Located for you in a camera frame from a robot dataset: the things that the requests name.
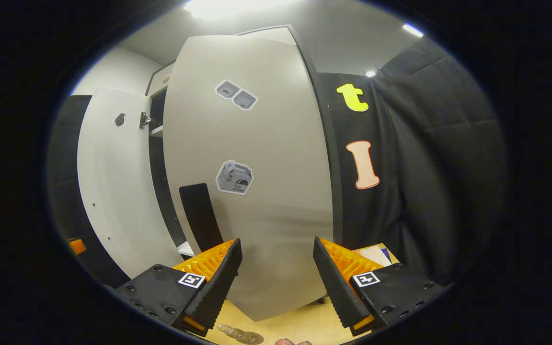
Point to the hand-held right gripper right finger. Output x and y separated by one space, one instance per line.
336 287

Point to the long ceiling light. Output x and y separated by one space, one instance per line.
237 7

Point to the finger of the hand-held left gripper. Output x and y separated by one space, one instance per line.
77 246

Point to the dark quilted padding blanket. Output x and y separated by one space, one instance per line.
448 143

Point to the small ceiling light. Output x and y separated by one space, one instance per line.
412 30

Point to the white and grey cabinet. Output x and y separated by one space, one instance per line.
326 143

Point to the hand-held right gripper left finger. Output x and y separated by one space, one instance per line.
218 287

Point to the clear glass bottle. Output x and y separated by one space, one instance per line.
232 331

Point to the white cabinet door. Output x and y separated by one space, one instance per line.
266 143
113 191

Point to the metal door hinge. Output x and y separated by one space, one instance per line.
144 120

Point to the white cabinet shelf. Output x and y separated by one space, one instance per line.
186 249
157 131

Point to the white paper sheet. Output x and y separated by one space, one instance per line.
369 255

